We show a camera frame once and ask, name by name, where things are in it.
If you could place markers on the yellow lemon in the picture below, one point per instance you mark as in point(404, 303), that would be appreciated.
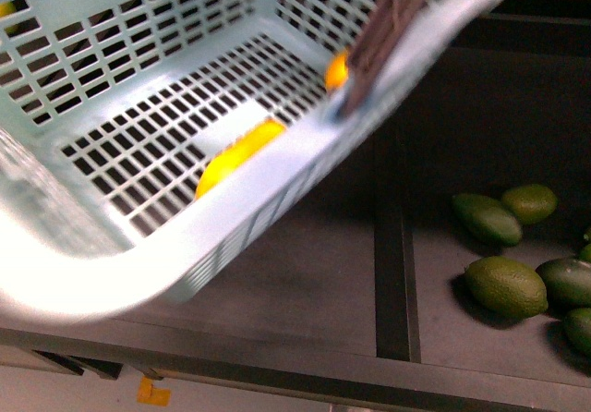
point(336, 72)

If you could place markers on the black fruit display shelf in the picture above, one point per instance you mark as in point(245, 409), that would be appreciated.
point(356, 295)

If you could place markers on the yellow tape piece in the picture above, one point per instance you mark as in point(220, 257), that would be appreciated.
point(149, 394)

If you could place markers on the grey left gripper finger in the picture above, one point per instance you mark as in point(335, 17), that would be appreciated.
point(374, 44)

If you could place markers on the green lime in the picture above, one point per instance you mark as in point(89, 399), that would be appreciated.
point(507, 287)

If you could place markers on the yellow mango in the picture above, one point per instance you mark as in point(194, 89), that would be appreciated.
point(234, 156)

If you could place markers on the light blue plastic basket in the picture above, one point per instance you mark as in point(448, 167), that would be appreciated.
point(112, 109)

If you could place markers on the dark green avocado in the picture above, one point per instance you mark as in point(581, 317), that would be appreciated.
point(487, 219)

